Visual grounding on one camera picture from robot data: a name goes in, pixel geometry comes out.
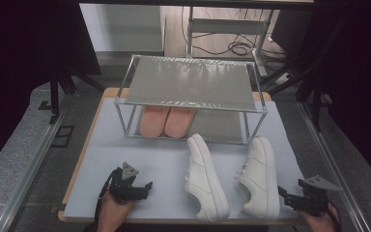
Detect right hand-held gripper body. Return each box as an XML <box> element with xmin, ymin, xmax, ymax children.
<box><xmin>299</xmin><ymin>174</ymin><xmax>344</xmax><ymax>217</ymax></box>

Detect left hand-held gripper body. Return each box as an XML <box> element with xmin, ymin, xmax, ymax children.
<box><xmin>110</xmin><ymin>161</ymin><xmax>140</xmax><ymax>205</ymax></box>

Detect white sneaker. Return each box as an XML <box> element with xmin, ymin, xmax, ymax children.
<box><xmin>236</xmin><ymin>135</ymin><xmax>281</xmax><ymax>220</ymax></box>
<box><xmin>185</xmin><ymin>133</ymin><xmax>231</xmax><ymax>222</ymax></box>

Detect pink slipper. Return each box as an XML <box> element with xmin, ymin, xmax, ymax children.
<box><xmin>163</xmin><ymin>107</ymin><xmax>197</xmax><ymax>139</ymax></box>
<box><xmin>138</xmin><ymin>105</ymin><xmax>171</xmax><ymax>138</ymax></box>

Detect two-tier metal shoe rack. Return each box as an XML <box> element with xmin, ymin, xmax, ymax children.
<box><xmin>114</xmin><ymin>54</ymin><xmax>269</xmax><ymax>145</ymax></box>

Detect person's right hand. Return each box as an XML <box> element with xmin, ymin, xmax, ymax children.
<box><xmin>298</xmin><ymin>206</ymin><xmax>338</xmax><ymax>232</ymax></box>

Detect person's left hand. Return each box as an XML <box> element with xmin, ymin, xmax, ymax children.
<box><xmin>98</xmin><ymin>190</ymin><xmax>134</xmax><ymax>226</ymax></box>

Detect white table mat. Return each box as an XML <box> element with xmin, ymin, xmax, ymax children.
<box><xmin>63</xmin><ymin>98</ymin><xmax>305</xmax><ymax>220</ymax></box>

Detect wooden table board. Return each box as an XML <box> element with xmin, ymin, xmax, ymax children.
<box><xmin>57</xmin><ymin>86</ymin><xmax>305</xmax><ymax>225</ymax></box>

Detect black metal stand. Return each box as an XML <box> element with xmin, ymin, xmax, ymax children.
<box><xmin>260</xmin><ymin>9</ymin><xmax>349</xmax><ymax>133</ymax></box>
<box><xmin>38</xmin><ymin>64</ymin><xmax>105</xmax><ymax>125</ymax></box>

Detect white power strip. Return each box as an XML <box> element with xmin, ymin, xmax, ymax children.
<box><xmin>274</xmin><ymin>72</ymin><xmax>295</xmax><ymax>85</ymax></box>

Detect white panel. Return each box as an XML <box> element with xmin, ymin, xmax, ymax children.
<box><xmin>78</xmin><ymin>3</ymin><xmax>166</xmax><ymax>53</ymax></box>

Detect black monitor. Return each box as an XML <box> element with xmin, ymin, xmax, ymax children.
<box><xmin>270</xmin><ymin>9</ymin><xmax>313</xmax><ymax>57</ymax></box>

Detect white metal stand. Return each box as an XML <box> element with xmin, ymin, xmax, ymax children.
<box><xmin>185</xmin><ymin>6</ymin><xmax>270</xmax><ymax>77</ymax></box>

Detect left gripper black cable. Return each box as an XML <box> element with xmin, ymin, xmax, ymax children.
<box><xmin>94</xmin><ymin>167</ymin><xmax>119</xmax><ymax>226</ymax></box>

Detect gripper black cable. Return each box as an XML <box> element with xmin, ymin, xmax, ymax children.
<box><xmin>94</xmin><ymin>167</ymin><xmax>119</xmax><ymax>226</ymax></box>
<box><xmin>327</xmin><ymin>200</ymin><xmax>342</xmax><ymax>232</ymax></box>

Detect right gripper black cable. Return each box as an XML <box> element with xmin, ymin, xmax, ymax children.
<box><xmin>327</xmin><ymin>200</ymin><xmax>342</xmax><ymax>232</ymax></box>

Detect aluminium rail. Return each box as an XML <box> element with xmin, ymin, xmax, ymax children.
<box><xmin>298</xmin><ymin>101</ymin><xmax>371</xmax><ymax>232</ymax></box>
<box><xmin>0</xmin><ymin>96</ymin><xmax>72</xmax><ymax>232</ymax></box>

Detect black floor cables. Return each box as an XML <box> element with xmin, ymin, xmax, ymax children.
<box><xmin>182</xmin><ymin>6</ymin><xmax>288</xmax><ymax>62</ymax></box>

